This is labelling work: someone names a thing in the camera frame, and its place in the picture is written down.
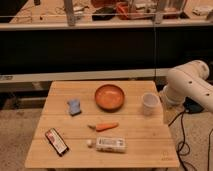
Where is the orange ceramic bowl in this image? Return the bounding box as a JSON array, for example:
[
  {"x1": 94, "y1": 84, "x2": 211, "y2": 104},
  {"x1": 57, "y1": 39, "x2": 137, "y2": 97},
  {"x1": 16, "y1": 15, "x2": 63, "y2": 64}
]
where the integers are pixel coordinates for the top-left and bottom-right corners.
[{"x1": 94, "y1": 84, "x2": 125, "y2": 111}]

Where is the white ceramic cup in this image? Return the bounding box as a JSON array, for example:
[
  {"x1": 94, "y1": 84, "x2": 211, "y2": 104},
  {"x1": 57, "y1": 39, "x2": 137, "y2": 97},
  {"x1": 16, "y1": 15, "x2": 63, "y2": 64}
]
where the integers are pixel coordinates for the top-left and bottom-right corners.
[{"x1": 142, "y1": 93, "x2": 159, "y2": 116}]

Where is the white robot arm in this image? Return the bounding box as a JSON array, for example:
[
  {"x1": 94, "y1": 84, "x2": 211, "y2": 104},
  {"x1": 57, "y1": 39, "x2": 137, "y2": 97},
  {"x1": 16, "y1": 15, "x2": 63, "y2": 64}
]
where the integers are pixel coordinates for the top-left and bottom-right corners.
[{"x1": 162, "y1": 60, "x2": 213, "y2": 113}]

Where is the wooden slatted table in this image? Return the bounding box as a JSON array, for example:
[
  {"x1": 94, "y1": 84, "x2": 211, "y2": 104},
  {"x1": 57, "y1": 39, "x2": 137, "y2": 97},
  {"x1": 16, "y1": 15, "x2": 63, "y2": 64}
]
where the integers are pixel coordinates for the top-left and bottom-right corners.
[{"x1": 25, "y1": 81, "x2": 179, "y2": 169}]

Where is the blue sponge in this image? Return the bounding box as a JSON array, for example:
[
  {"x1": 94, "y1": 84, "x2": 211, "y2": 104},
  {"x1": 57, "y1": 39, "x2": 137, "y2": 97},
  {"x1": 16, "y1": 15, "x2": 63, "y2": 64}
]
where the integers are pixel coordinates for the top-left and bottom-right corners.
[{"x1": 67, "y1": 99, "x2": 81, "y2": 116}]

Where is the orange toy carrot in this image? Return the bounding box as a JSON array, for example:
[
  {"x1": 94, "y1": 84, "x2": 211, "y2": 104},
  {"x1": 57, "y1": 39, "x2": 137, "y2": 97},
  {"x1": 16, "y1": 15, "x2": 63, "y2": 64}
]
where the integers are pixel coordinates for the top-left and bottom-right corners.
[{"x1": 88, "y1": 123, "x2": 119, "y2": 132}]

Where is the white tube with label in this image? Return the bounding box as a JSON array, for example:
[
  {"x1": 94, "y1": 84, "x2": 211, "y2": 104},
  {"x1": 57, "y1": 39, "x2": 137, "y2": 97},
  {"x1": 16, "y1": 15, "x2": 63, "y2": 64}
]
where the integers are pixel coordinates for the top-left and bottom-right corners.
[{"x1": 86, "y1": 137, "x2": 126, "y2": 153}]

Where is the black tray on bench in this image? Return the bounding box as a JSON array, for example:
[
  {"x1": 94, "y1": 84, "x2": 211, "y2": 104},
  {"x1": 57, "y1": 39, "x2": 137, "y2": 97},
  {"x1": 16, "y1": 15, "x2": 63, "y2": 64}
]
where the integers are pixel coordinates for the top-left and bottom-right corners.
[{"x1": 92, "y1": 7, "x2": 116, "y2": 21}]

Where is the black red candy bar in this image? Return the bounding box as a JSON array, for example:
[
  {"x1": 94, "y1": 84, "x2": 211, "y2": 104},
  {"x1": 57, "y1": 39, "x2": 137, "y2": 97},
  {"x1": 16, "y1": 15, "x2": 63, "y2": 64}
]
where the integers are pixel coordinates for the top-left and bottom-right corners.
[{"x1": 45, "y1": 128, "x2": 69, "y2": 157}]

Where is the red container on bench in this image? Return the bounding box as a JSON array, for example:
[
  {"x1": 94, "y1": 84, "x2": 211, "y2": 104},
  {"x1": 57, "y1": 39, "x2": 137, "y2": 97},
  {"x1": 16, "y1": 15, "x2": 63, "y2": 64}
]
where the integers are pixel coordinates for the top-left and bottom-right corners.
[{"x1": 116, "y1": 2, "x2": 139, "y2": 20}]

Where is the white box on bench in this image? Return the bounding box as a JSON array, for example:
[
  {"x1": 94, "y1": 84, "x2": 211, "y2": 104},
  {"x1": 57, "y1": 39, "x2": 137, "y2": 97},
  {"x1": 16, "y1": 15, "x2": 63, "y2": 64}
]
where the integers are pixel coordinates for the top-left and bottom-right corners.
[{"x1": 192, "y1": 5, "x2": 213, "y2": 16}]

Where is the black cable on floor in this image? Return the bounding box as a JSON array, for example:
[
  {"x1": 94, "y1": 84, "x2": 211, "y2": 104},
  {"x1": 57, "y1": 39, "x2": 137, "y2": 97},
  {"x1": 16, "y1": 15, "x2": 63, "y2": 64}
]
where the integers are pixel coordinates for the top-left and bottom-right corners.
[{"x1": 167, "y1": 110, "x2": 200, "y2": 171}]

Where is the metal frame post left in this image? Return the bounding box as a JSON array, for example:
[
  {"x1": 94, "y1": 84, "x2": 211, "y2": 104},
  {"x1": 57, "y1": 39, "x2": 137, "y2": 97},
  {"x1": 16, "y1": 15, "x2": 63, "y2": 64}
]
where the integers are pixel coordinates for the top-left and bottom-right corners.
[{"x1": 64, "y1": 0, "x2": 75, "y2": 26}]

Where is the metal frame post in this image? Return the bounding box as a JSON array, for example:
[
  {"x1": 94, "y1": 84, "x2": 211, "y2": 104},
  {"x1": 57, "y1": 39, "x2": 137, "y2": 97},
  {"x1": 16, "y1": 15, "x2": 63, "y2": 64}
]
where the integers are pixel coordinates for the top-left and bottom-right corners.
[
  {"x1": 64, "y1": 0, "x2": 75, "y2": 26},
  {"x1": 154, "y1": 0, "x2": 167, "y2": 24}
]

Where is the metal frame post right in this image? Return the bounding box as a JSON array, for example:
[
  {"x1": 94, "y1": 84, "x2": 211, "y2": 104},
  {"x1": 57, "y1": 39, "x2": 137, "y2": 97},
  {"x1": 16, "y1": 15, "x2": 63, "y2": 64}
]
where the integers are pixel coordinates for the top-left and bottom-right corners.
[{"x1": 154, "y1": 0, "x2": 167, "y2": 24}]

